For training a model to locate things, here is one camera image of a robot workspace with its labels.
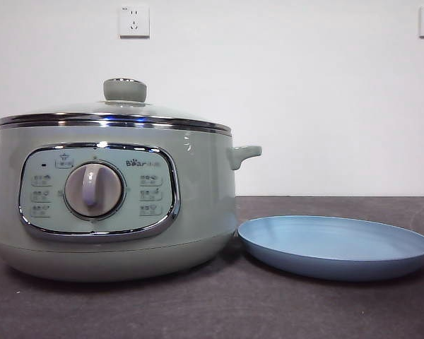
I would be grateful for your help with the glass lid with green knob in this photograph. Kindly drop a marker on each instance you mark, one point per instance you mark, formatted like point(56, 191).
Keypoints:
point(124, 90)

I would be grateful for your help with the blue round plate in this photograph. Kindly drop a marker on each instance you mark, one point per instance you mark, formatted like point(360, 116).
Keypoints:
point(335, 243)

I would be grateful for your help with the pale green electric steamer pot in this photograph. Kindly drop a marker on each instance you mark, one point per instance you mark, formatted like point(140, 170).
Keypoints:
point(198, 197)

